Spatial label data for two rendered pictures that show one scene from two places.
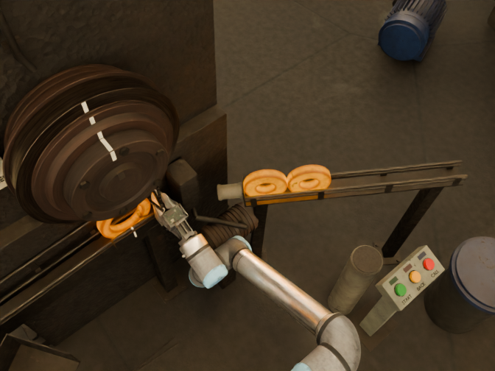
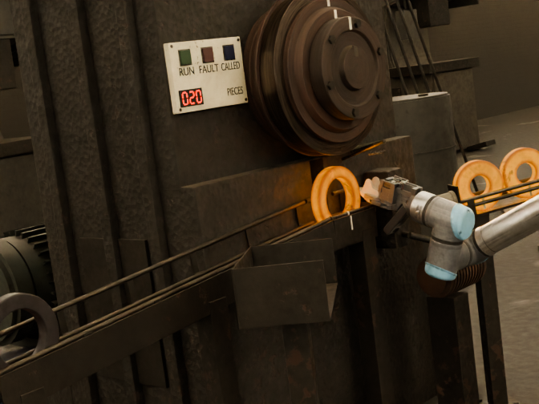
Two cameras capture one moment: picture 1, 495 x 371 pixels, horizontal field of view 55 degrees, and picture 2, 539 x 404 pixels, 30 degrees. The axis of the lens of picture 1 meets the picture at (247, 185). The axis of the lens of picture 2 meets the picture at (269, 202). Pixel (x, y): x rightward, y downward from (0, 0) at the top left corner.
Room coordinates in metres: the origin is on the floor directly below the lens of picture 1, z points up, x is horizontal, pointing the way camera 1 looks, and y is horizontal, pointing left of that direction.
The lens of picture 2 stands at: (-2.10, 0.80, 1.15)
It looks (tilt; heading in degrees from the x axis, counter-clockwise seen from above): 8 degrees down; 356
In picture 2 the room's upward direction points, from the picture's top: 7 degrees counter-clockwise
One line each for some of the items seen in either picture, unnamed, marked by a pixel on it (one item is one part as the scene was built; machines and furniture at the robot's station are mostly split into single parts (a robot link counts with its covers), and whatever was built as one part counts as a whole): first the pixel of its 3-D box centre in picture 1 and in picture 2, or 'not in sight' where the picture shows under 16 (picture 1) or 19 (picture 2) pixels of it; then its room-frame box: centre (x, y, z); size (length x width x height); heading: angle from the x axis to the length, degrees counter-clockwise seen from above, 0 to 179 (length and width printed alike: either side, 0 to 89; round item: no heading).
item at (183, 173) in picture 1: (183, 188); (386, 208); (0.89, 0.23, 0.68); 0.11 x 0.08 x 0.24; 42
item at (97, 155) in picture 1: (119, 177); (350, 68); (0.65, 0.33, 1.11); 0.28 x 0.06 x 0.28; 132
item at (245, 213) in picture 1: (229, 249); (459, 334); (0.85, 0.06, 0.27); 0.22 x 0.13 x 0.53; 132
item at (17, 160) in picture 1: (99, 153); (322, 71); (0.73, 0.40, 1.11); 0.47 x 0.06 x 0.47; 132
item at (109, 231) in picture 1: (124, 215); (336, 199); (0.73, 0.40, 0.75); 0.18 x 0.03 x 0.18; 132
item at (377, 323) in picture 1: (390, 302); not in sight; (0.63, -0.60, 0.31); 0.24 x 0.16 x 0.62; 132
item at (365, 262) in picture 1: (352, 283); not in sight; (0.73, -0.46, 0.26); 0.12 x 0.12 x 0.52
